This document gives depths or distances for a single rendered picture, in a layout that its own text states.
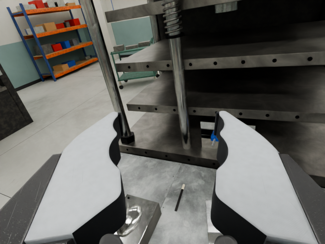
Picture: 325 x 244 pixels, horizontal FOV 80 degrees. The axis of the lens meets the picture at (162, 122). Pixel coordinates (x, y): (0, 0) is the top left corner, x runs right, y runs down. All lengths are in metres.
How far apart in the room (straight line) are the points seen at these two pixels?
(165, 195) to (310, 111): 0.72
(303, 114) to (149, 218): 0.76
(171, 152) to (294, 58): 0.73
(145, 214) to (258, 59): 0.75
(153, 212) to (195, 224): 0.17
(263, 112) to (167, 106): 0.48
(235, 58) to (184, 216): 0.68
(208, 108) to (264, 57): 0.33
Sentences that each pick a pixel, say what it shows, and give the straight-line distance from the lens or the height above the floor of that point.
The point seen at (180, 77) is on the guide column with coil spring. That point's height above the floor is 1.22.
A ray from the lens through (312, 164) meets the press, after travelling 1.16.
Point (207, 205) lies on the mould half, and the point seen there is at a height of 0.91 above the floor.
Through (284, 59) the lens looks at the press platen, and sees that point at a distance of 0.93.
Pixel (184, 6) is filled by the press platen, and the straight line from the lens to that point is 0.97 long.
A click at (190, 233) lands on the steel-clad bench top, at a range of 0.82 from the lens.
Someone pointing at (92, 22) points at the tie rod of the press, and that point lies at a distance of 1.10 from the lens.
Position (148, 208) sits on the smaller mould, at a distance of 0.82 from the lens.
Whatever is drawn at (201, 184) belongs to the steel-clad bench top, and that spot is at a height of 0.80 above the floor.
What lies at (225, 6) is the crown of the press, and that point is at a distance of 1.16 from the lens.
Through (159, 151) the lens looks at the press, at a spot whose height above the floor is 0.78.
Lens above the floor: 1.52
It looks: 30 degrees down
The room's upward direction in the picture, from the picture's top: 10 degrees counter-clockwise
